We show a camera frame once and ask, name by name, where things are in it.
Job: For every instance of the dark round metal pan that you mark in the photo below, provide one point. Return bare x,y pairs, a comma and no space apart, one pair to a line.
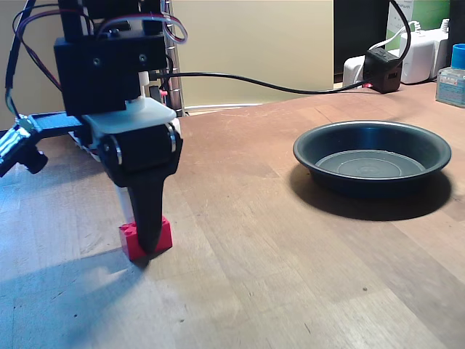
370,181

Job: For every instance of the black power cube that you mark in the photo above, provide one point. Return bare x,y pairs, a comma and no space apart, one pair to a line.
381,72

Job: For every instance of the chrome metal pole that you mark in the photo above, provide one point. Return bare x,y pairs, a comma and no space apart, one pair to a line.
176,54

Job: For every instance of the blue capped bottle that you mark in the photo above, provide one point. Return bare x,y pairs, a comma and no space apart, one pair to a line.
452,85

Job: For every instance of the red lego block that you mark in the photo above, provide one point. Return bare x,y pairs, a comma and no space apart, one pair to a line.
163,236

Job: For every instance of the green and white box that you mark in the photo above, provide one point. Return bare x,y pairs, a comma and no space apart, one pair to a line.
430,12

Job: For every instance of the black monitor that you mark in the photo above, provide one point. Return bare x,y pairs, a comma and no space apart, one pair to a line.
359,29

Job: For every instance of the white power adapter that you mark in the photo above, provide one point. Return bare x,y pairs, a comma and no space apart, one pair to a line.
417,58

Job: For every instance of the red black table clamp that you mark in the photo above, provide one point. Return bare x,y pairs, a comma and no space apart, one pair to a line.
156,92

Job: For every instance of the black camera on bracket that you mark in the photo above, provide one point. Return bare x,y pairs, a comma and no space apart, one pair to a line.
54,121

